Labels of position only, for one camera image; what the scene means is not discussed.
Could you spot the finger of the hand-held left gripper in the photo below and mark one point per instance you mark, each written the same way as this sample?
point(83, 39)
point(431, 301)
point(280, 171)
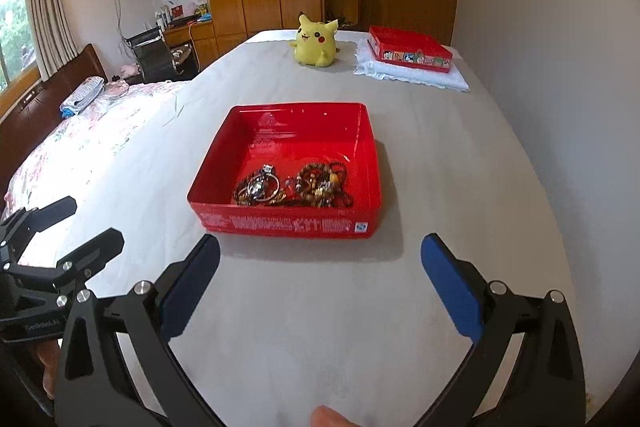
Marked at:
point(95, 249)
point(45, 214)

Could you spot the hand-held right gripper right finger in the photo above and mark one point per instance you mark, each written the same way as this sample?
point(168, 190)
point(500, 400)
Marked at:
point(450, 287)

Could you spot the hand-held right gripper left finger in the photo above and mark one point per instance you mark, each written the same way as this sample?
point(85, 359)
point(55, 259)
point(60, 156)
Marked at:
point(190, 292)

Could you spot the silver wristwatch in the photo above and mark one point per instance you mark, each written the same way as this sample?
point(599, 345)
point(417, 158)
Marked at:
point(257, 188)

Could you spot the red tin box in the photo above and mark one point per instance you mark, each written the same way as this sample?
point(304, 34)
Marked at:
point(300, 132)

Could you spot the person's left hand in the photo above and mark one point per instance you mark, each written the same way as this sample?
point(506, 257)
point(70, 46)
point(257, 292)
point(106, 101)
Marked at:
point(50, 367)

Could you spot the person's right hand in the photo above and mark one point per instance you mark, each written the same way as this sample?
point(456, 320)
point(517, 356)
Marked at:
point(330, 418)

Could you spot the bed with floral quilt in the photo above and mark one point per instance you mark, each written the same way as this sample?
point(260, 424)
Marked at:
point(85, 142)

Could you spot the brown wooden headboard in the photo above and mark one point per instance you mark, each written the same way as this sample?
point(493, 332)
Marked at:
point(50, 92)

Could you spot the folded blue striped cloth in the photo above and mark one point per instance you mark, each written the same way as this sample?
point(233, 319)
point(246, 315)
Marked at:
point(82, 97)

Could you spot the pink plush toy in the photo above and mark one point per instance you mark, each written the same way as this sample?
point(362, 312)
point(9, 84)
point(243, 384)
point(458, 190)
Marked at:
point(131, 70)

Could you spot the wooden framed window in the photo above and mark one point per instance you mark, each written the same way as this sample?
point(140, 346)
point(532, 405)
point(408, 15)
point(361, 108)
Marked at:
point(15, 37)

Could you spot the black office chair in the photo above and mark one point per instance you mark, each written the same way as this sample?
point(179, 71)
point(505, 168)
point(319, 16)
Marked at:
point(150, 54)

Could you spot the beige curtain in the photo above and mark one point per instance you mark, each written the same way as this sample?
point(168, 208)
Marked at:
point(50, 17)

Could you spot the white folded towel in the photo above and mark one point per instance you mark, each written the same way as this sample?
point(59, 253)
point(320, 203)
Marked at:
point(430, 79)

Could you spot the wooden desk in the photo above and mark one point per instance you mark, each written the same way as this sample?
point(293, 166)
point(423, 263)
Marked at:
point(205, 42)

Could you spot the small red box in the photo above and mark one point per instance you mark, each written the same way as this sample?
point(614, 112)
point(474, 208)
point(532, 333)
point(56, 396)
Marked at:
point(177, 12)

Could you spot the red tin lid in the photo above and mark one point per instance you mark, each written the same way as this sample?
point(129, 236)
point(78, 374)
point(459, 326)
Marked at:
point(405, 39)

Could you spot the yellow plush toy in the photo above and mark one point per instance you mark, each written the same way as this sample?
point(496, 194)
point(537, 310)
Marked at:
point(315, 47)

